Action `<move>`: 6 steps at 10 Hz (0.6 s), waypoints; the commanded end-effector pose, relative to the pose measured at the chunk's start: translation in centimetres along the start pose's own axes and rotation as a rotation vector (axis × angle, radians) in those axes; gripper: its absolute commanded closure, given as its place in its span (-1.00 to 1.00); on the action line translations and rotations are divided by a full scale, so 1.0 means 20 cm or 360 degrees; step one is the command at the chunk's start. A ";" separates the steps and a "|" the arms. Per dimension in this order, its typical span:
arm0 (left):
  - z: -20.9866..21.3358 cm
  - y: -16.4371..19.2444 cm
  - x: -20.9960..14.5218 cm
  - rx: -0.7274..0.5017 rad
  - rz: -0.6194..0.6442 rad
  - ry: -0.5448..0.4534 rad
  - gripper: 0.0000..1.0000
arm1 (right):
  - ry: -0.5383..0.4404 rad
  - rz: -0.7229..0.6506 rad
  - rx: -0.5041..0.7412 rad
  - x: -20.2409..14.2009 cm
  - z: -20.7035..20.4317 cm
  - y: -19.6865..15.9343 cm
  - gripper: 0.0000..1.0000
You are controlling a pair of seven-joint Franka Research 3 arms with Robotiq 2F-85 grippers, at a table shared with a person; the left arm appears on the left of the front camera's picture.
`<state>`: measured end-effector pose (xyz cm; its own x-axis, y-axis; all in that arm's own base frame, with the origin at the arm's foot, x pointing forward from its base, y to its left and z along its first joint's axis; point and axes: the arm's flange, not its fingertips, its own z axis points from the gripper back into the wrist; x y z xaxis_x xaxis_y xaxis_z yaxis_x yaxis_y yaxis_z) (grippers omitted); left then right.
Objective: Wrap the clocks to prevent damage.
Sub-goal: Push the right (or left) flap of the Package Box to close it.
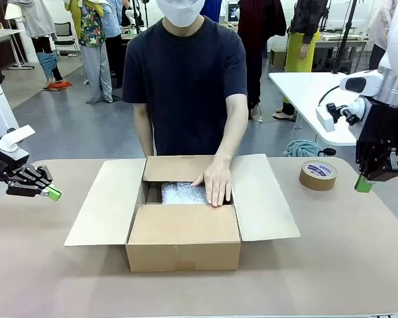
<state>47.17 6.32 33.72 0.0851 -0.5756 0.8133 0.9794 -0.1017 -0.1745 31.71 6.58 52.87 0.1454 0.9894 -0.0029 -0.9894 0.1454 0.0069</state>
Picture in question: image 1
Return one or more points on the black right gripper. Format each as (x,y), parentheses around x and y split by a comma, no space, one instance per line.
(384,126)

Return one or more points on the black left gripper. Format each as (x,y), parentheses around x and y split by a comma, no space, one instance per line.
(3,165)

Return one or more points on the bubble-wrapped clock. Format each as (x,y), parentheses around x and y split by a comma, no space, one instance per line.
(182,193)

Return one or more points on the brown cardboard shipping box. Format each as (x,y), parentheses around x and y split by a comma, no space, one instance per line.
(182,238)

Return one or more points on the person's left forearm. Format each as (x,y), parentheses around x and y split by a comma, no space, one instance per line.
(232,132)

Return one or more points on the person's right forearm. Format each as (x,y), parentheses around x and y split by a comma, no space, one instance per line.
(143,129)

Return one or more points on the person's left hand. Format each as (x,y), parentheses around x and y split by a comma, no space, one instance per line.
(219,185)

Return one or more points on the small black object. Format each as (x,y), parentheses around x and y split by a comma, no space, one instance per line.
(327,152)

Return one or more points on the brown packing tape roll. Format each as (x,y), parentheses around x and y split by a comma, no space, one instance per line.
(318,182)

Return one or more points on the white perforated bin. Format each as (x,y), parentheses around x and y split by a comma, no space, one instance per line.
(1,119)

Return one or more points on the teal cloth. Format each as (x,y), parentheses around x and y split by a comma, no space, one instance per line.
(302,148)

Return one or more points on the white table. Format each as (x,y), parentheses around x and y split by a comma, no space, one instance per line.
(298,96)

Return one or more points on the black tripod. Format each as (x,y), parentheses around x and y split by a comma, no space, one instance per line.
(343,39)

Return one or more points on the person in floral shirt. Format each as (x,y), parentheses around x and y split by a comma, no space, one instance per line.
(93,49)

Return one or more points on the person with yellow apron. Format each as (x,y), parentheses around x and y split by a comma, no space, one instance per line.
(302,49)

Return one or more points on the black mesh chair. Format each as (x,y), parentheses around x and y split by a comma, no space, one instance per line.
(66,36)

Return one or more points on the person in light shirt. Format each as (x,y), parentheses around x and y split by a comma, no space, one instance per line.
(381,26)

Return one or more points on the grey table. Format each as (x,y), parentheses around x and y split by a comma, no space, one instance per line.
(3,34)

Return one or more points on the small cardboard box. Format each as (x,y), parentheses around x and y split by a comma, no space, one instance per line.
(278,59)

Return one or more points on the person in grey hoodie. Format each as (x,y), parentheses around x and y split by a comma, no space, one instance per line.
(39,20)

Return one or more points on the person in blue shirt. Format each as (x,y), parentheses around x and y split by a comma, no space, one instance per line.
(114,39)

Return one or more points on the person in dark red clothes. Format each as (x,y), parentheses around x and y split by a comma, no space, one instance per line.
(258,49)

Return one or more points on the person torso navy t-shirt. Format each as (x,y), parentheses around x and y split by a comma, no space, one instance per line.
(185,83)

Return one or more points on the white face mask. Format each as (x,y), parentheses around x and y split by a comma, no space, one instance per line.
(180,13)

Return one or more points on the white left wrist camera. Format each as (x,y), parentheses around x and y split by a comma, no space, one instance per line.
(18,134)

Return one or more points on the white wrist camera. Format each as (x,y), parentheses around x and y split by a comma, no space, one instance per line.
(325,119)
(18,134)

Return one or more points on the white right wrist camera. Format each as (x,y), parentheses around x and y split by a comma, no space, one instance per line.
(325,119)

